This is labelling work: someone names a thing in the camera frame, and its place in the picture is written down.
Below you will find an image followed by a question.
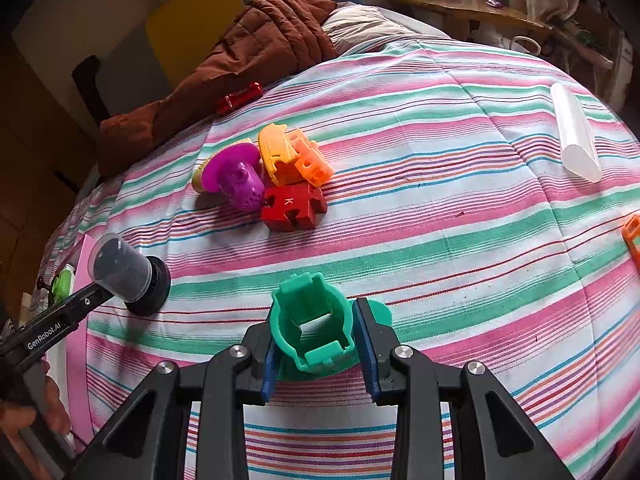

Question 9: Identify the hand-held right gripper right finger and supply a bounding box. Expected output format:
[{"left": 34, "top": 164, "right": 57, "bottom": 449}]
[{"left": 351, "top": 299, "right": 576, "bottom": 480}]

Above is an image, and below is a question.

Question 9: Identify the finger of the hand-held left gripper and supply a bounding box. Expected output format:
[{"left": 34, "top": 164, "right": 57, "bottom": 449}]
[{"left": 66, "top": 280, "right": 116, "bottom": 314}]

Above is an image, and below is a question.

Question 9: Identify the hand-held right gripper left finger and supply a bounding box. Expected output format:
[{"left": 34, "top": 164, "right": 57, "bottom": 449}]
[{"left": 65, "top": 304, "right": 284, "bottom": 480}]

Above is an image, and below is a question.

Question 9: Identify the pink storage bin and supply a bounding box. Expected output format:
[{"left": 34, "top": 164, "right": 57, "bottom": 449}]
[{"left": 35, "top": 232, "right": 98, "bottom": 443}]

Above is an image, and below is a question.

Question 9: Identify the green plastic toy piece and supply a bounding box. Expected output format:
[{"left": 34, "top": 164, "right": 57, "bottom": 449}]
[{"left": 267, "top": 271, "right": 394, "bottom": 377}]

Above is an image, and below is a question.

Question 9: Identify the red puzzle piece block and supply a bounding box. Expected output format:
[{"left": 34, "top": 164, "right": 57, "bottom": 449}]
[{"left": 260, "top": 182, "right": 328, "bottom": 232}]

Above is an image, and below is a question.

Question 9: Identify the purple mushroom-shaped strainer toy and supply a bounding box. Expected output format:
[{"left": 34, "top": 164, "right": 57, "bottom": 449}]
[{"left": 202, "top": 142, "right": 265, "bottom": 212}]

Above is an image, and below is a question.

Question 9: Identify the orange cube block toy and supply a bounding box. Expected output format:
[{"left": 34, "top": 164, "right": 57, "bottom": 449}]
[{"left": 292, "top": 137, "right": 335, "bottom": 186}]

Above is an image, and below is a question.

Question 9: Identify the yellow plastic toy shell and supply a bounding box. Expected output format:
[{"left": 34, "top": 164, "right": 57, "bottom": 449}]
[{"left": 257, "top": 122, "right": 321, "bottom": 187}]

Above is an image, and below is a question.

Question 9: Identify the person's left hand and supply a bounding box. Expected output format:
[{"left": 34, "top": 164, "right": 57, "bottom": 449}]
[{"left": 0, "top": 362, "right": 72, "bottom": 443}]

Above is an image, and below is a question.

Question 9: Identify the lime green plastic toy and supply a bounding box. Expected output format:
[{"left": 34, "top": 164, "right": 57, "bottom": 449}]
[{"left": 50, "top": 267, "right": 76, "bottom": 306}]

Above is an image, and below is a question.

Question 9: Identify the striped bed sheet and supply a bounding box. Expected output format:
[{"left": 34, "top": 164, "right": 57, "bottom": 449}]
[{"left": 37, "top": 35, "right": 640, "bottom": 480}]

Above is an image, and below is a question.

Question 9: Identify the black chair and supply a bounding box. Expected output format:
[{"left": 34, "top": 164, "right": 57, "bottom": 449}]
[{"left": 71, "top": 55, "right": 112, "bottom": 122}]

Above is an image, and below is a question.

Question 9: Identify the red metallic cylinder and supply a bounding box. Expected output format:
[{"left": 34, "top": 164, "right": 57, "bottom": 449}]
[{"left": 216, "top": 81, "right": 264, "bottom": 116}]

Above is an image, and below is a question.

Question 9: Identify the yellow headboard panel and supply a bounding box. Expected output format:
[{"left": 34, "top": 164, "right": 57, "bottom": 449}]
[{"left": 145, "top": 0, "right": 251, "bottom": 92}]

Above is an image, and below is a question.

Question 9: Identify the small orange plastic toy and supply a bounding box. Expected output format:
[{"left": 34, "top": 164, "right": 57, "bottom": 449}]
[{"left": 621, "top": 212, "right": 640, "bottom": 267}]

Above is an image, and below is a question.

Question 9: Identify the brown quilted blanket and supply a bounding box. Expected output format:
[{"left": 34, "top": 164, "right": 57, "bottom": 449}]
[{"left": 97, "top": 0, "right": 346, "bottom": 177}]

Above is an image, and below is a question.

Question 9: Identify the white translucent tube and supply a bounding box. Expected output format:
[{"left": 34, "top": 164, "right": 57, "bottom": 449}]
[{"left": 550, "top": 82, "right": 604, "bottom": 184}]

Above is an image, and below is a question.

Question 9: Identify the pale pillow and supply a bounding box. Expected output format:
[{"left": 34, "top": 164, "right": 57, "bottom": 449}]
[{"left": 320, "top": 4, "right": 451, "bottom": 56}]

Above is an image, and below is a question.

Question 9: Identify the wooden shelf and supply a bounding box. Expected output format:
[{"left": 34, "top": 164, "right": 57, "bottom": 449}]
[{"left": 385, "top": 0, "right": 553, "bottom": 41}]

